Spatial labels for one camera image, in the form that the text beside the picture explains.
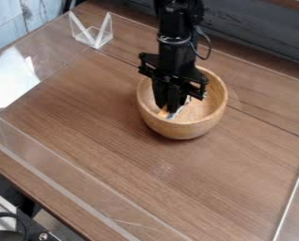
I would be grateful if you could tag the black metal mount with screw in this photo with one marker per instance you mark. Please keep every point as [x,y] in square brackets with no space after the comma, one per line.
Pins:
[45,228]

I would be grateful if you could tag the brown wooden bowl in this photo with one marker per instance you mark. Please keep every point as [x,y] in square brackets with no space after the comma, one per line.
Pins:
[197,116]

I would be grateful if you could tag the clear acrylic front barrier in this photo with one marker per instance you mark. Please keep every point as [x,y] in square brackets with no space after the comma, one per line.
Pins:
[89,206]

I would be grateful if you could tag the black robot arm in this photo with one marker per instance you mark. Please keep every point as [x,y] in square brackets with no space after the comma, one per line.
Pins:
[180,18]

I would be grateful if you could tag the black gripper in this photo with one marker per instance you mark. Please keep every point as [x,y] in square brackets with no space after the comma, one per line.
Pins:
[176,78]

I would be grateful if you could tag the blue wooden toy fish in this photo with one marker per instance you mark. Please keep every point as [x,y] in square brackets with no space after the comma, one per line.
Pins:
[171,113]

